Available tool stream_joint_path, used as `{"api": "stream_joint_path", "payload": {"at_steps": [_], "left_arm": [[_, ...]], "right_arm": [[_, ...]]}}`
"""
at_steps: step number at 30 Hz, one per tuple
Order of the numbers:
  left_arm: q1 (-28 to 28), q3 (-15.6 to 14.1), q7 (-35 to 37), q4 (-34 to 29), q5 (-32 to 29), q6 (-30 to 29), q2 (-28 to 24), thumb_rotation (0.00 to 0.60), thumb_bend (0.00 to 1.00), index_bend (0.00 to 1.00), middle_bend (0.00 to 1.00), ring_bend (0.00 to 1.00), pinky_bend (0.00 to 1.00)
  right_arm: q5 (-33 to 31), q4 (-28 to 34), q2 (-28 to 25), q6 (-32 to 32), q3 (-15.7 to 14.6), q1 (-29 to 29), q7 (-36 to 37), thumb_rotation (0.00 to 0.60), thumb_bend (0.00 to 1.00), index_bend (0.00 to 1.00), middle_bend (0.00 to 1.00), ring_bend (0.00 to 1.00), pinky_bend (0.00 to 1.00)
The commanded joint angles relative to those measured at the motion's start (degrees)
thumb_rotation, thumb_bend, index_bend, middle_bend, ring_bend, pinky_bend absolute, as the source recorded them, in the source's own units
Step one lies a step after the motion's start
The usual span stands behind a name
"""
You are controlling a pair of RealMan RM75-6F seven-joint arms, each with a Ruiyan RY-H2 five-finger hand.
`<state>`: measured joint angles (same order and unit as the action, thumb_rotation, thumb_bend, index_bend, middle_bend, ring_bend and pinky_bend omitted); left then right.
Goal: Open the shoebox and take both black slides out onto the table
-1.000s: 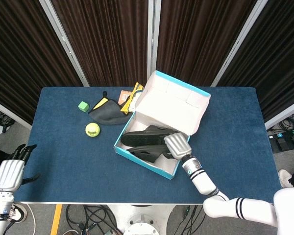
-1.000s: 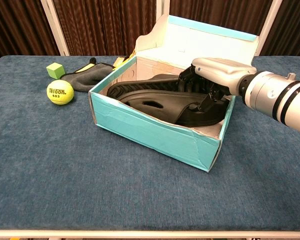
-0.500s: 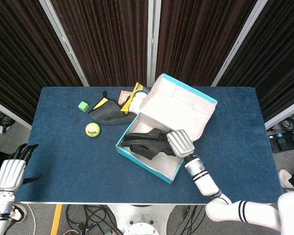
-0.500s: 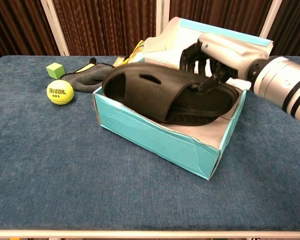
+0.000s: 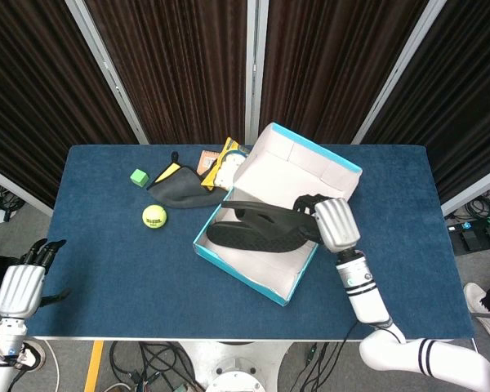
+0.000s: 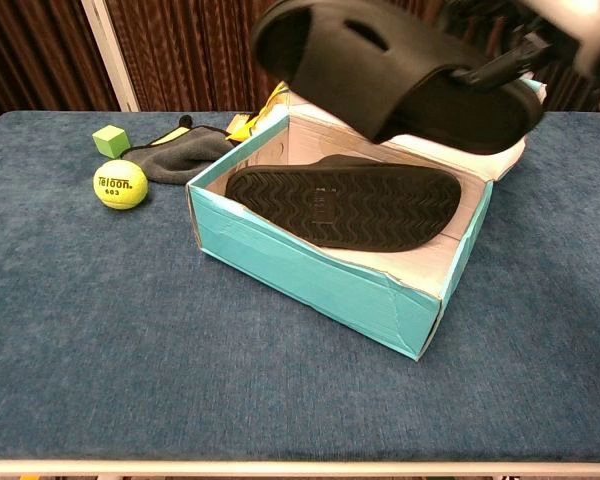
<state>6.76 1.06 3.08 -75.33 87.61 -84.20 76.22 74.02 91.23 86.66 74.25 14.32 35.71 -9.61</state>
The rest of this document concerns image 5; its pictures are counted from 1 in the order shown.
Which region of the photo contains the black foot pedal unit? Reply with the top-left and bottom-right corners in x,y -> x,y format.
448,222 -> 490,256

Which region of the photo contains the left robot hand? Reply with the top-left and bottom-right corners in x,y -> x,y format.
0,238 -> 71,319

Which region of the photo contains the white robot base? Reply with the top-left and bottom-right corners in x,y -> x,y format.
175,341 -> 291,392

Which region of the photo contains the green foam cube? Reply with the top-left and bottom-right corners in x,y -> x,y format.
129,167 -> 150,189

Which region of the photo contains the black rubber slipper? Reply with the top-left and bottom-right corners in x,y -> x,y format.
206,220 -> 311,255
221,198 -> 323,243

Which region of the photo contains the yellow snack bag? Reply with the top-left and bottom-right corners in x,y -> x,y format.
199,136 -> 252,192

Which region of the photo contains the yellow floor tape strip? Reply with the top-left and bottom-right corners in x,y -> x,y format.
83,341 -> 105,392

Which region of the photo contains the white sneaker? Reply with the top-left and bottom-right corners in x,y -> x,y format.
463,282 -> 490,346

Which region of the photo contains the black floor cable bundle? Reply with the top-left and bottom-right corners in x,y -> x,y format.
108,341 -> 201,392
0,179 -> 25,224
444,191 -> 490,229

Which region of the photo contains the white screen bottom rail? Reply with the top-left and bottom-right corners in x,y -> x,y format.
440,174 -> 490,216
0,162 -> 54,216

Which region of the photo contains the small orange packet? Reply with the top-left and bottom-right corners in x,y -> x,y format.
195,149 -> 218,172

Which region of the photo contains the brown pleated curtain panel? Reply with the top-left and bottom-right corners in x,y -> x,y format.
259,0 -> 430,145
85,0 -> 250,145
0,0 -> 138,207
361,0 -> 490,203

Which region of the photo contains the blue table cloth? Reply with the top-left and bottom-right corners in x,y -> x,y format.
27,143 -> 474,340

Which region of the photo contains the light blue shoe box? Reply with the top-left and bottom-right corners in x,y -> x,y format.
192,121 -> 364,307

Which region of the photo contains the yellow tennis ball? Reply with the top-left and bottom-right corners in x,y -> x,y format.
141,203 -> 169,230

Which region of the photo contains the white table frame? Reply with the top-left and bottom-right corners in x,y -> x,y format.
28,336 -> 474,343

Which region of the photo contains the white floor cable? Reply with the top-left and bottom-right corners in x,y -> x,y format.
44,341 -> 63,392

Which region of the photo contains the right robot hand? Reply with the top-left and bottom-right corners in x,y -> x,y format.
292,194 -> 361,252

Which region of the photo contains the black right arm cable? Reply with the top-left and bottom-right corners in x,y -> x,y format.
339,320 -> 408,352

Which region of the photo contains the white screen frame post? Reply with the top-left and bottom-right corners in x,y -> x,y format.
65,0 -> 150,145
246,0 -> 270,143
350,0 -> 448,145

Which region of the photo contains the grey and yellow cloth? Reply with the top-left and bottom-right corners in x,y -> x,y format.
146,151 -> 229,209

